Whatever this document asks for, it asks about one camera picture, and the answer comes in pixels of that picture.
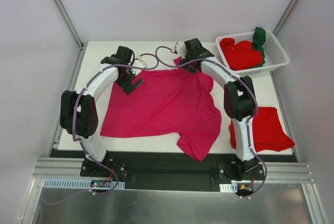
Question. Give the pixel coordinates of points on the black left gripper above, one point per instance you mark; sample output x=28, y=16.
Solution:
x=131, y=84

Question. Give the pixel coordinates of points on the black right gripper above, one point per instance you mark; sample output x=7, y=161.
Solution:
x=188, y=64

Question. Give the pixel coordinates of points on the magenta t shirt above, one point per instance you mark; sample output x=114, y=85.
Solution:
x=167, y=101

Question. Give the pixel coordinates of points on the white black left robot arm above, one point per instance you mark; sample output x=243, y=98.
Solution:
x=78, y=114

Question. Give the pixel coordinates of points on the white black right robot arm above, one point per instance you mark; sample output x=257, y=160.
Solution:
x=239, y=101

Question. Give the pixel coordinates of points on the red t shirt in basket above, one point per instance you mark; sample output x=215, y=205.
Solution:
x=240, y=56

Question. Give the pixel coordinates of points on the green t shirt in basket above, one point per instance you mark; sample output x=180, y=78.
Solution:
x=259, y=39

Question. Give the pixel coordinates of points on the white plastic laundry basket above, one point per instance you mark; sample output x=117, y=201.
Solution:
x=275, y=55

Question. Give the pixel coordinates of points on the black centre base bar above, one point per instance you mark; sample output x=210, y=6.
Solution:
x=171, y=171

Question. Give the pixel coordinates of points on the folded red t shirt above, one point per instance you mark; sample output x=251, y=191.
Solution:
x=268, y=132

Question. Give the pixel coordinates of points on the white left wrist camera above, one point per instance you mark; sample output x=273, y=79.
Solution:
x=139, y=64

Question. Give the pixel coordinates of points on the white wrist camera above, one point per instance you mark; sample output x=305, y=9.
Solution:
x=139, y=64
x=179, y=48

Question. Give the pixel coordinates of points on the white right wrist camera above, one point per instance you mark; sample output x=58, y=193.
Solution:
x=179, y=48

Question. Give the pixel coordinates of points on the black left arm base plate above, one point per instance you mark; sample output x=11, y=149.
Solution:
x=91, y=169

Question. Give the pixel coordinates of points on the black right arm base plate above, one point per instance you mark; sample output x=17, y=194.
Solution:
x=241, y=170

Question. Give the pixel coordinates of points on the aluminium left frame rail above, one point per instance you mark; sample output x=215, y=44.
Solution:
x=78, y=42

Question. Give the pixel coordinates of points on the aluminium frame rail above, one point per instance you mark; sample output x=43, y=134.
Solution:
x=284, y=17
x=278, y=172
x=78, y=42

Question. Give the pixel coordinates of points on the aluminium front frame rail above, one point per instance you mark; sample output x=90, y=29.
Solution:
x=278, y=172

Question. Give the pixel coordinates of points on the white right cable duct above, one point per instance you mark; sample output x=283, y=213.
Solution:
x=228, y=188

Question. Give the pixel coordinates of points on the white cable duct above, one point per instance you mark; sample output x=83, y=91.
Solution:
x=228, y=188
x=83, y=184

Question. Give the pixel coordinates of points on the white left cable duct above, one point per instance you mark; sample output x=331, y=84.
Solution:
x=83, y=184

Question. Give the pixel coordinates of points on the aluminium right frame rail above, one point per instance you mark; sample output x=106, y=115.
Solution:
x=284, y=17

